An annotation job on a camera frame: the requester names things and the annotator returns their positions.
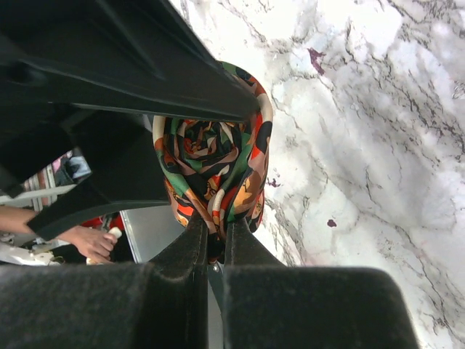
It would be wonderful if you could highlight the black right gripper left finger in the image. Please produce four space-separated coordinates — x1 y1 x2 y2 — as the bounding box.
1 214 208 348

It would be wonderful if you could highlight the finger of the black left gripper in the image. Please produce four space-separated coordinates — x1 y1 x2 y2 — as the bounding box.
1 1 259 121
1 105 168 226

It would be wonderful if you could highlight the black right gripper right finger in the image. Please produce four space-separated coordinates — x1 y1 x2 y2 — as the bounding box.
222 220 418 348

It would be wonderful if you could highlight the colourful faces patterned tie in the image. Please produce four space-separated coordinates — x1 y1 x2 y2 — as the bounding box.
152 62 274 263

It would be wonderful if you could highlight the person forearm in background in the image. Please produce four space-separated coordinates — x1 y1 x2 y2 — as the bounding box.
1 205 118 264

